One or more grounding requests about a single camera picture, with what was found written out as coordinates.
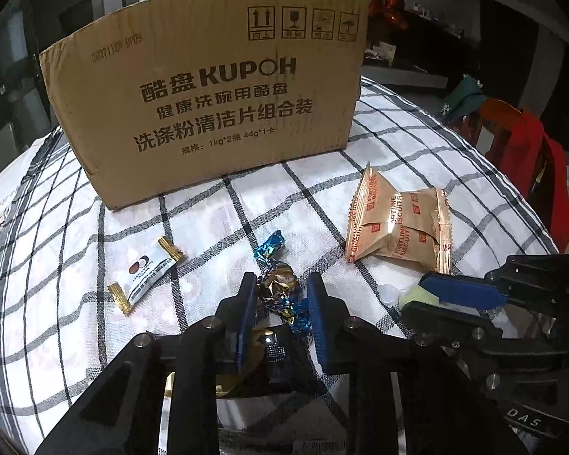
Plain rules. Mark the tan fortune biscuit packet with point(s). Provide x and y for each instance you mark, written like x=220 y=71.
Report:
x=410 y=226

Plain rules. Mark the pale green jelly cup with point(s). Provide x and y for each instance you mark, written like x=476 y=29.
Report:
x=417 y=294

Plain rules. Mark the green cloth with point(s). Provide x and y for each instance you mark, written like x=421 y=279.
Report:
x=465 y=99

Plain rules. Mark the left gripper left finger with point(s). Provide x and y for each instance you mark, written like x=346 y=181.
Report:
x=217 y=344

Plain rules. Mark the blue gold candy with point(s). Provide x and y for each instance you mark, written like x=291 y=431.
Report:
x=279 y=288

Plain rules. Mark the white gold sachet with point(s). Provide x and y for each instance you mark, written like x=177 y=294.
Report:
x=143 y=272

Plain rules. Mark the red heart balloons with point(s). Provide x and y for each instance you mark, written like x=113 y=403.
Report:
x=387 y=15

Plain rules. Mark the checkered tablecloth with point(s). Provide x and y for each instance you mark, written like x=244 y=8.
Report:
x=60 y=247

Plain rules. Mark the red wooden chair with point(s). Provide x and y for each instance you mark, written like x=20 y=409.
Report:
x=532 y=161

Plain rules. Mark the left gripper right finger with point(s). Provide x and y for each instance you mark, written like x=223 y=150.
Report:
x=348 y=345

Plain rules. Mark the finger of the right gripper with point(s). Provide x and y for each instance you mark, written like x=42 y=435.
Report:
x=447 y=326
x=471 y=292

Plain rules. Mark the brown cardboard box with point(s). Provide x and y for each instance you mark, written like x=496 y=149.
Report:
x=164 y=94

